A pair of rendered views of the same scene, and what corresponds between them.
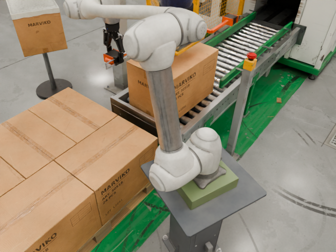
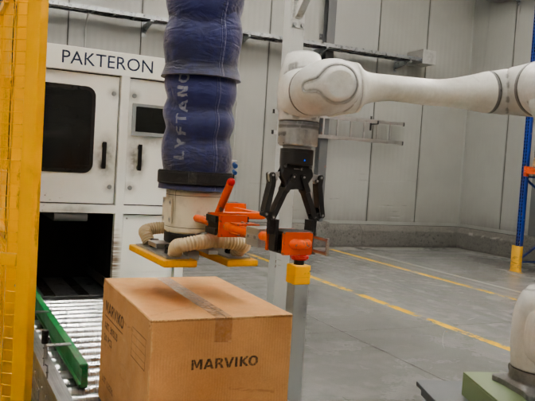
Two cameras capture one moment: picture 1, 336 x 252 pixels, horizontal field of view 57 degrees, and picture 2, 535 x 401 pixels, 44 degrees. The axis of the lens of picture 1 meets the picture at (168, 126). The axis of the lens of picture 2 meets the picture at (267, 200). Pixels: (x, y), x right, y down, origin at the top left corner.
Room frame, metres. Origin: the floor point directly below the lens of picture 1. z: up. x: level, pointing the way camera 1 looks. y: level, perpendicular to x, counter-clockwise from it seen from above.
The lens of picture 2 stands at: (0.96, 1.66, 1.35)
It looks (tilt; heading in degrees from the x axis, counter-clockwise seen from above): 3 degrees down; 296
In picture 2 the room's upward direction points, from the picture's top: 4 degrees clockwise
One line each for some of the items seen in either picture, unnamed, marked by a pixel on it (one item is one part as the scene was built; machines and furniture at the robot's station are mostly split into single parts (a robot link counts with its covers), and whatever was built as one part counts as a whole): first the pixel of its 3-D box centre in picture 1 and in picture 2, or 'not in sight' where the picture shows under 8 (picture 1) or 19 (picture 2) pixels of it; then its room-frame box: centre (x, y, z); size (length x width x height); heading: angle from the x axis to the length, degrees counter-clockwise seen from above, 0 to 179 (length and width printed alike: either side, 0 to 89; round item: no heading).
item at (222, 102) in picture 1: (252, 76); not in sight; (2.50, -0.78, 0.50); 2.31 x 0.05 x 0.19; 143
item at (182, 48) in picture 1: (186, 41); (220, 250); (1.99, -0.11, 1.08); 0.34 x 0.10 x 0.05; 144
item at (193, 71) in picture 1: (173, 78); (185, 359); (2.04, -0.03, 0.75); 0.60 x 0.40 x 0.40; 142
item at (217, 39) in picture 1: (218, 35); (39, 321); (3.14, -0.52, 0.60); 1.60 x 0.10 x 0.09; 143
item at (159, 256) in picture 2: not in sight; (161, 250); (2.10, 0.04, 1.08); 0.34 x 0.10 x 0.05; 144
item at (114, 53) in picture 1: (113, 56); (288, 241); (1.57, 0.32, 1.19); 0.08 x 0.07 x 0.05; 144
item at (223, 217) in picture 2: not in sight; (226, 224); (1.85, 0.11, 1.19); 0.10 x 0.08 x 0.06; 54
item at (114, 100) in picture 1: (144, 116); not in sight; (1.76, 0.18, 0.58); 0.70 x 0.03 x 0.06; 53
